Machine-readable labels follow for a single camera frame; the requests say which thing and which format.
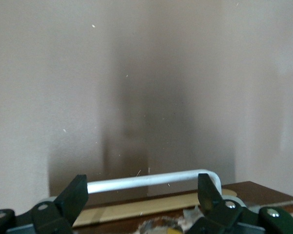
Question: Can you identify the wooden drawer with white handle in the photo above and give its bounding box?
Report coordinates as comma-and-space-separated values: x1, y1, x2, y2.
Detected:
72, 169, 293, 234

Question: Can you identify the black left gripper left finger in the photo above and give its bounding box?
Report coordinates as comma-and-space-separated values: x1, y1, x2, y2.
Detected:
0, 174, 88, 234

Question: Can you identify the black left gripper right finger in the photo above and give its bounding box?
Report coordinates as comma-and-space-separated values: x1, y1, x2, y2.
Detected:
187, 173, 293, 234

